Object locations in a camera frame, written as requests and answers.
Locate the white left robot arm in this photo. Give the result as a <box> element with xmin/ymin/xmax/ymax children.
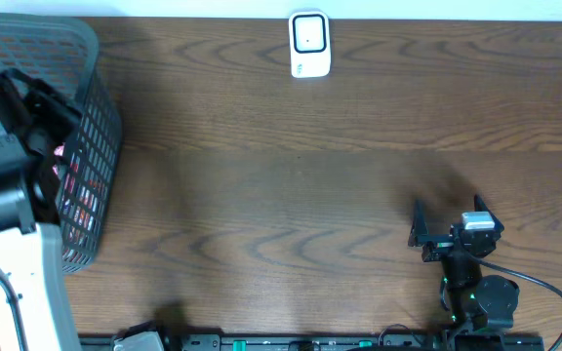
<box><xmin>0</xmin><ymin>68</ymin><xmax>82</xmax><ymax>350</ymax></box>

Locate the purple red snack bag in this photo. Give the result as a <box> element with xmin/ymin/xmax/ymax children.
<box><xmin>58</xmin><ymin>145</ymin><xmax>104</xmax><ymax>250</ymax></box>

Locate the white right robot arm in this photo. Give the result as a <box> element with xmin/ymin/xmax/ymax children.
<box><xmin>408</xmin><ymin>195</ymin><xmax>519</xmax><ymax>332</ymax></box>

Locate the grey plastic mesh basket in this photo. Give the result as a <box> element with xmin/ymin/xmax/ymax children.
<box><xmin>0</xmin><ymin>14</ymin><xmax>122</xmax><ymax>274</ymax></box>

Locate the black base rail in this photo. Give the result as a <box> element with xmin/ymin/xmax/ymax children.
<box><xmin>79</xmin><ymin>323</ymin><xmax>544</xmax><ymax>351</ymax></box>

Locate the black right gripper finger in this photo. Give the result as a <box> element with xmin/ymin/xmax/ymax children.
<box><xmin>408</xmin><ymin>200</ymin><xmax>429</xmax><ymax>247</ymax></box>
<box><xmin>473</xmin><ymin>194</ymin><xmax>490</xmax><ymax>213</ymax></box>

